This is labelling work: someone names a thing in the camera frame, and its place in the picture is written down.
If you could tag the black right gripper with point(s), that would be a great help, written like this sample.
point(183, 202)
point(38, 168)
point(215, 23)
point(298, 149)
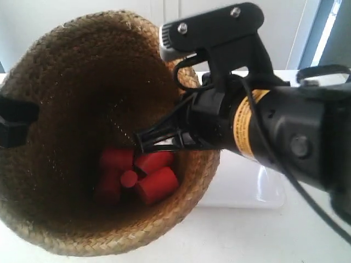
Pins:
point(200, 121)

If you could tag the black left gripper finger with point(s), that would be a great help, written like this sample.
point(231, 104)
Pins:
point(18, 112)
point(13, 134)

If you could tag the brown woven wicker basket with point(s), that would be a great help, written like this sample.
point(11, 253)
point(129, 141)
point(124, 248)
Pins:
point(97, 79)

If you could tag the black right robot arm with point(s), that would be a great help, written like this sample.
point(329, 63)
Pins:
point(302, 132)

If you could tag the red cylinder upper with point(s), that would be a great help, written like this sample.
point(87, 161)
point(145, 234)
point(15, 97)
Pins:
point(151, 162)

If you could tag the red cylinder large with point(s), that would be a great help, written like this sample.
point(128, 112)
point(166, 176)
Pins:
point(157, 185)

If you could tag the red cylinder middle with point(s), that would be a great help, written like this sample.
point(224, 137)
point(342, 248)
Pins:
point(113, 163)

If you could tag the white plastic tray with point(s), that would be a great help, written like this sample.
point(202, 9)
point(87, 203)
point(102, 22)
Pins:
point(242, 183)

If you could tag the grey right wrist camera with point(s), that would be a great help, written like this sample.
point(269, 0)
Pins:
point(166, 49)

